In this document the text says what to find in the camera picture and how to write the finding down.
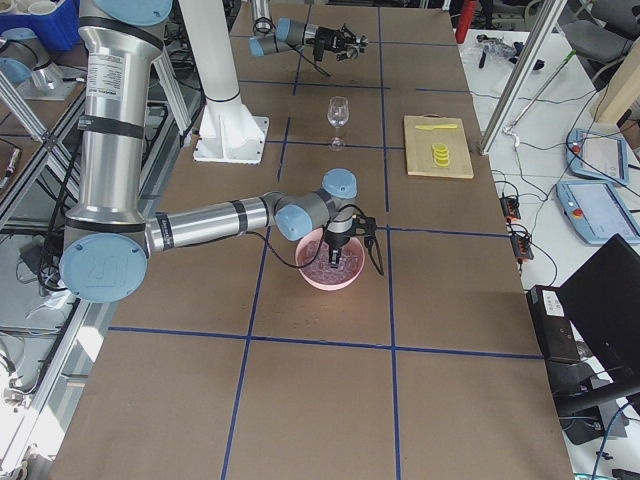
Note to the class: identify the steel jigger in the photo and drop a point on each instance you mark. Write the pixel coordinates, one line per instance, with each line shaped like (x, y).
(356, 45)

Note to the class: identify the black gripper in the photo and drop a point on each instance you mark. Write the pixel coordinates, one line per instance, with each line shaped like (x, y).
(330, 38)
(336, 241)

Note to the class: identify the clear wine glass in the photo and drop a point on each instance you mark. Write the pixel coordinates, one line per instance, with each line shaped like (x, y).
(338, 116)

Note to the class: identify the grey office chair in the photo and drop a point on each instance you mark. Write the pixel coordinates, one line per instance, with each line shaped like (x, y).
(605, 45)

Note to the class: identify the black box device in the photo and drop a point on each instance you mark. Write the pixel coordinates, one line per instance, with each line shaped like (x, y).
(553, 329)

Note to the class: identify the pile of ice cubes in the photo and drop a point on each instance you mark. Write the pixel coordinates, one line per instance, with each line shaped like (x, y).
(322, 272)

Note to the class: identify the teach pendant near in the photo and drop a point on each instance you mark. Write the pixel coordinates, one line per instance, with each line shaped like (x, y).
(596, 211)

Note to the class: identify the teach pendant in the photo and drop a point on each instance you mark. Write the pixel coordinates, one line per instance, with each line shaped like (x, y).
(596, 211)
(598, 156)

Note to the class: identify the black monitor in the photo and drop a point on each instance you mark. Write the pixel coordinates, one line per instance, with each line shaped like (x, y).
(601, 299)

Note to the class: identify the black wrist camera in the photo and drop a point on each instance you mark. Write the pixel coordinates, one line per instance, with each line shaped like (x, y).
(365, 227)

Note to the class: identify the teach pendant far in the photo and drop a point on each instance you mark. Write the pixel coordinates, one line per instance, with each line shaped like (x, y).
(598, 156)

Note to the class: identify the red cylinder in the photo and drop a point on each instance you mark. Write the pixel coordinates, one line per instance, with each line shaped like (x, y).
(466, 16)

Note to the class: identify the bamboo cutting board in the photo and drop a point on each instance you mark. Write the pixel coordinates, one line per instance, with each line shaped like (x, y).
(419, 153)

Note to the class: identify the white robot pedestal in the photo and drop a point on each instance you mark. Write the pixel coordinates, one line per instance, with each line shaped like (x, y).
(228, 132)

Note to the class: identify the aluminium frame post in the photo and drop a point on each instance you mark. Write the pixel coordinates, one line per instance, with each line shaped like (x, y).
(543, 26)

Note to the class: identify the yellow plastic knife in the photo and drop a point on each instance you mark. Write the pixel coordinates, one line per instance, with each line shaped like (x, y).
(433, 127)

